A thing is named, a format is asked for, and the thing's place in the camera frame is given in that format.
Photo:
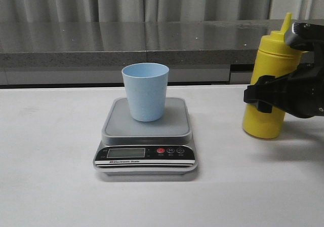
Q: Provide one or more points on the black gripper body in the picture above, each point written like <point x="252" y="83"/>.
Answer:
<point x="305" y="84"/>

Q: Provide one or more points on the silver digital kitchen scale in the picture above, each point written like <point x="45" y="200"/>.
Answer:
<point x="162" y="147"/>

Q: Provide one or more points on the grey stone counter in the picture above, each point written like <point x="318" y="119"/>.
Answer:
<point x="87" y="54"/>

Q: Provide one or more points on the light blue plastic cup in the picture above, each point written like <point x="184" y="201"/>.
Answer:
<point x="146" y="86"/>

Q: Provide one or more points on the grey pleated curtain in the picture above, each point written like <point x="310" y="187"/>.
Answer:
<point x="156" y="10"/>

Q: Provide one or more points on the yellow squeeze bottle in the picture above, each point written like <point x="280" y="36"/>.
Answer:
<point x="274" y="58"/>

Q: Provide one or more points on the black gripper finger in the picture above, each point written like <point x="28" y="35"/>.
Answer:
<point x="268" y="92"/>

